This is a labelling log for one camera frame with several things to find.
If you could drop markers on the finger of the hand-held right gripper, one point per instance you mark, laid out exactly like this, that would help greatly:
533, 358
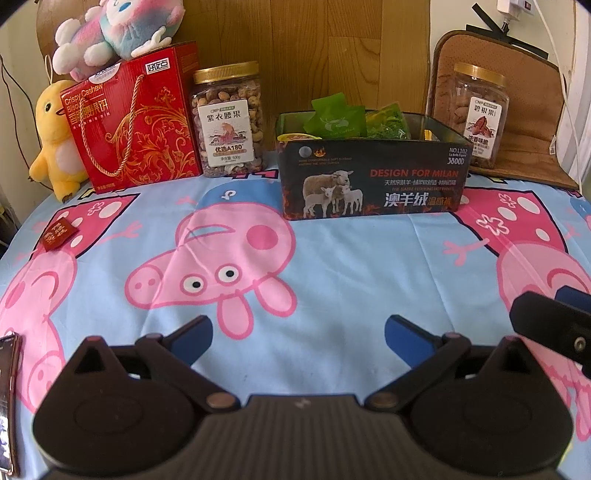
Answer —
554, 327
575, 299

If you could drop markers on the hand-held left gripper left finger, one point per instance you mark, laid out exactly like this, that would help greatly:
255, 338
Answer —
194, 337

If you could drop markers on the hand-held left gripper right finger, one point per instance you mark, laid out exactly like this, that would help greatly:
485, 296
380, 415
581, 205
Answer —
406, 337

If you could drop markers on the black printed box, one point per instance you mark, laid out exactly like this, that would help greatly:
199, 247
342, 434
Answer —
369, 184

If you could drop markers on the green pickle snack packet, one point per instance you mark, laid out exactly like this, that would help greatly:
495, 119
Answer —
388, 124

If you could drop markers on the white cup with yellow lid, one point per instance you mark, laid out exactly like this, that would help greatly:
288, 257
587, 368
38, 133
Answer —
298, 137

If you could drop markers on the light green pouch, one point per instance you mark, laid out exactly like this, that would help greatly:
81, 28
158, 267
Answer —
334, 120

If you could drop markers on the pig printed blue blanket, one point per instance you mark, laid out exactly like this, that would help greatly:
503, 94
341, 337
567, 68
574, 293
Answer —
323, 277

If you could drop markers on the white cushion tag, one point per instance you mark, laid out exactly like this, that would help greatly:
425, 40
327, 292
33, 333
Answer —
552, 145

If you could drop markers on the small red packet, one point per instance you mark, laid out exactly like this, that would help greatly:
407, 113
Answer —
57, 233

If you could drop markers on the brown seat cushion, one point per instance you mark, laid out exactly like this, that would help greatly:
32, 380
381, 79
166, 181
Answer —
531, 115

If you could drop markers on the dark packet at left edge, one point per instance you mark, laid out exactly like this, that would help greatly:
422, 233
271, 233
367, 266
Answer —
9, 392

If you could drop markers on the pecan jar with gold lid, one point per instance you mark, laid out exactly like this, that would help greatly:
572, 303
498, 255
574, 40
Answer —
480, 115

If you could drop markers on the frosted glass sliding door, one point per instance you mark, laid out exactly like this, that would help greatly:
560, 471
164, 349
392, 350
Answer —
584, 92

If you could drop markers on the red gift box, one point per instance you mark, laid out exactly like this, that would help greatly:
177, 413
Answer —
138, 129

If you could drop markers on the cashew jar with gold lid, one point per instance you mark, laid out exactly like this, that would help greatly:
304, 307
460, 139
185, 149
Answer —
226, 120

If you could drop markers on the yellow duck plush toy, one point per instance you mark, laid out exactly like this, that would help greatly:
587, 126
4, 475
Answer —
55, 138

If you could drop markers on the long black tape strip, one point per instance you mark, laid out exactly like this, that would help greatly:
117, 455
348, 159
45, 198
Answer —
496, 31

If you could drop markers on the diagonal black tape strip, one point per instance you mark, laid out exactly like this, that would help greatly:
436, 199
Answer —
484, 16

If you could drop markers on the white power adapter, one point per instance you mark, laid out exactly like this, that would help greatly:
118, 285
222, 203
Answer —
512, 7

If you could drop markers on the wooden board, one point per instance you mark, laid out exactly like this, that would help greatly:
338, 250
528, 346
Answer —
300, 55

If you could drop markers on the pink and blue plush toy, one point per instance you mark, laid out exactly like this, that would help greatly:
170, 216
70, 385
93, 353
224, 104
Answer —
115, 32

